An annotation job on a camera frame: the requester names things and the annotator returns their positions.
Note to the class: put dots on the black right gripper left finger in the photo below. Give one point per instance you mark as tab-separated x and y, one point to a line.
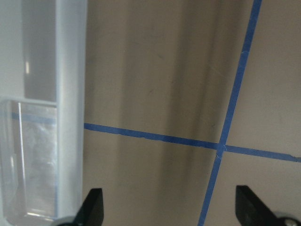
91	212

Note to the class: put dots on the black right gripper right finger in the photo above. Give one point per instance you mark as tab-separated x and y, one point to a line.
251	211

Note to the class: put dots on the clear plastic box lid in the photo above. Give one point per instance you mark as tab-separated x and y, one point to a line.
42	79

